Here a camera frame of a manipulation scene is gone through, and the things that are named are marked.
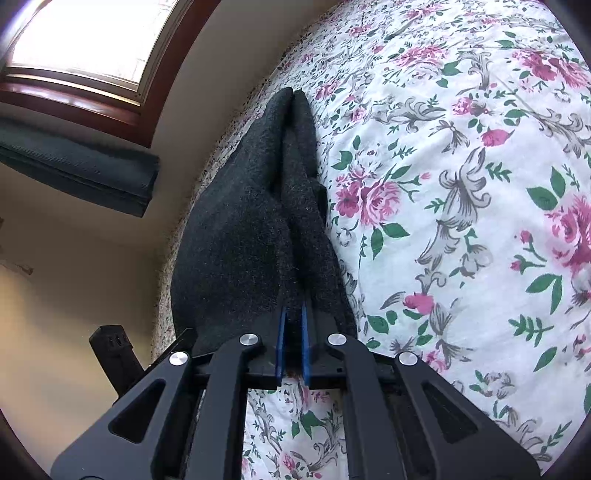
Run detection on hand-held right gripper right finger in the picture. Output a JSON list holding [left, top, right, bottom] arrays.
[[301, 305, 541, 480]]

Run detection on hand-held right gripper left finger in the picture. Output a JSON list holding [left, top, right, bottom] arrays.
[[50, 308, 288, 480]]

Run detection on dark grey knit sweater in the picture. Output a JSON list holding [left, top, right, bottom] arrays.
[[170, 86, 358, 358]]

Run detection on black power strip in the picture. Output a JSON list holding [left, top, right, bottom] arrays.
[[89, 324, 145, 398]]

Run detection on floral bed sheet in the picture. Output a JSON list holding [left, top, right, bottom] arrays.
[[151, 0, 591, 480]]

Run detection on teal folded roman blind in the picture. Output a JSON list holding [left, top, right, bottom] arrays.
[[0, 115, 161, 219]]

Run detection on wooden framed window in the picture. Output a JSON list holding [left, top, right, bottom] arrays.
[[0, 0, 222, 148]]

